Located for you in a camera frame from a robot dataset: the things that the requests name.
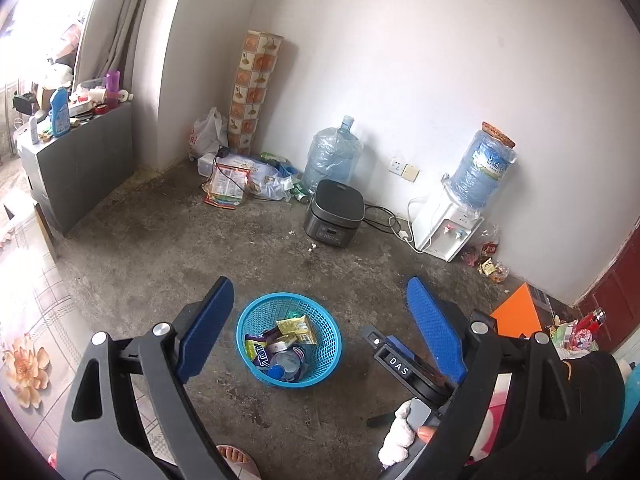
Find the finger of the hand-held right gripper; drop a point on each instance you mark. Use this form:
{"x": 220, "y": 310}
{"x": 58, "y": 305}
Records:
{"x": 372, "y": 335}

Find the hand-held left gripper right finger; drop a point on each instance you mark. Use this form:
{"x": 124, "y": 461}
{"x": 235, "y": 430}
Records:
{"x": 434, "y": 325}

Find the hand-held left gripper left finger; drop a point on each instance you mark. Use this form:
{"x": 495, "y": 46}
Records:
{"x": 207, "y": 320}

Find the blue plastic basket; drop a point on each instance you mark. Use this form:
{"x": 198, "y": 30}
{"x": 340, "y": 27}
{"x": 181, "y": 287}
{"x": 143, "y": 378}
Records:
{"x": 325, "y": 355}

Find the purple yellow snack packet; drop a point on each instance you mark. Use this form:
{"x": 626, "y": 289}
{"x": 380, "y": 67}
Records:
{"x": 259, "y": 352}

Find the yellow green snack packet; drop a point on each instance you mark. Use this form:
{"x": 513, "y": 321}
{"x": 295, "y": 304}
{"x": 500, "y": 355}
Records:
{"x": 297, "y": 329}

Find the clear plastic bottle blue cap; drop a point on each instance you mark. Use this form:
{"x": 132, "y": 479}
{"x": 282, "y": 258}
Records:
{"x": 287, "y": 362}

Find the person's right hand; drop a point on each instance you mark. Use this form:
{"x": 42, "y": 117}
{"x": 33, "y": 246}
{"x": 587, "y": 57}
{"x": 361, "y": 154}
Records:
{"x": 400, "y": 435}

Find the orange box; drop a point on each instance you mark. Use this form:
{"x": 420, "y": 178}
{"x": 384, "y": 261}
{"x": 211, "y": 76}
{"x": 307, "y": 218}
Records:
{"x": 517, "y": 317}

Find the small snack wrappers pile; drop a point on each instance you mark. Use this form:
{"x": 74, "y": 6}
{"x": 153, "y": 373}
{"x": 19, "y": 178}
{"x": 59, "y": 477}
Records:
{"x": 487, "y": 260}

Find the pink cloth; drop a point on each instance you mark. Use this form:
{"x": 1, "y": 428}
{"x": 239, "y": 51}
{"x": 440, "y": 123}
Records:
{"x": 492, "y": 410}

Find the black rice cooker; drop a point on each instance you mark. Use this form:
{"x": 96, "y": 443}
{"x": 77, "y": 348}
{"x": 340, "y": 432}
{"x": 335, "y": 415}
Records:
{"x": 332, "y": 215}

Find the red-bordered snack packet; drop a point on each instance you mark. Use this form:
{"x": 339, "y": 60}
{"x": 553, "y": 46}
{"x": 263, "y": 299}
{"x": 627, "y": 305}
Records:
{"x": 227, "y": 187}

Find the person's foot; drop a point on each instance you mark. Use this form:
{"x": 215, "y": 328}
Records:
{"x": 237, "y": 456}

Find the colourful packets pile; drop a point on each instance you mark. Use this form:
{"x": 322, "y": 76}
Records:
{"x": 580, "y": 335}

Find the white plastic box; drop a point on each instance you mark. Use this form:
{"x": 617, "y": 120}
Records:
{"x": 206, "y": 165}

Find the clear plastic bag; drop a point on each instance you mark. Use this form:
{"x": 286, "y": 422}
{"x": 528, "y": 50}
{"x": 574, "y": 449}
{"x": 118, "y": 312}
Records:
{"x": 270, "y": 177}

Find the green drink cans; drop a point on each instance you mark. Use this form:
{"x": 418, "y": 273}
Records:
{"x": 301, "y": 194}

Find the foot in pink slipper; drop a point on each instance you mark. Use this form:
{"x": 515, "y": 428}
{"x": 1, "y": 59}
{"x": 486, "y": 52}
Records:
{"x": 250, "y": 472}

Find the black cap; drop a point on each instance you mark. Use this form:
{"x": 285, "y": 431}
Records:
{"x": 595, "y": 400}

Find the empty blue water jug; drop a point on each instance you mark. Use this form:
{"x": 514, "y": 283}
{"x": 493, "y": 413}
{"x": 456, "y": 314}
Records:
{"x": 332, "y": 157}

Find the white plastic bag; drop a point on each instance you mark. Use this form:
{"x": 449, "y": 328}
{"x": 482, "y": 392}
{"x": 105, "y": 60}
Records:
{"x": 207, "y": 135}

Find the red wooden door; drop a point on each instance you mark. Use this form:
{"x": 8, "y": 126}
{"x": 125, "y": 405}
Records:
{"x": 615, "y": 270}

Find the grey cabinet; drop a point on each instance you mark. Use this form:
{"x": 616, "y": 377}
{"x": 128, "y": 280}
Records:
{"x": 85, "y": 170}

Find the tall patterned roll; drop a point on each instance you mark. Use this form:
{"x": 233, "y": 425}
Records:
{"x": 252, "y": 95}

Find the red tape roll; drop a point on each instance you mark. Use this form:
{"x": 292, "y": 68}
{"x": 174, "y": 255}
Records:
{"x": 102, "y": 109}

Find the purple cup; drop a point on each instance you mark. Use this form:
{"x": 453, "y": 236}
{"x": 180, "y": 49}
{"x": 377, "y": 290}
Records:
{"x": 112, "y": 90}

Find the blue detergent bottle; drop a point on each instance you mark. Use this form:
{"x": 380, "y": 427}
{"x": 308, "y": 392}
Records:
{"x": 60, "y": 115}

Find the small white spray bottle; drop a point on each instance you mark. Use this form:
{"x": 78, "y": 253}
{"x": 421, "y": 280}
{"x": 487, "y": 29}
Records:
{"x": 33, "y": 130}

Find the cardboard box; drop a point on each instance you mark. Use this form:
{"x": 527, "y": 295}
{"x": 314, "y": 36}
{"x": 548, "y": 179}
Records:
{"x": 45, "y": 97}

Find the black device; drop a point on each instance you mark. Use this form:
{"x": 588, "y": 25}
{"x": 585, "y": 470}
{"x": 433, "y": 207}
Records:
{"x": 23, "y": 104}

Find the grey curtain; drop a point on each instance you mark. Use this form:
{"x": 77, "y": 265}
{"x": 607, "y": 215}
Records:
{"x": 125, "y": 15}

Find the wall socket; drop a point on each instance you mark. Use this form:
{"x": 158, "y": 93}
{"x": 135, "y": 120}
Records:
{"x": 404, "y": 170}

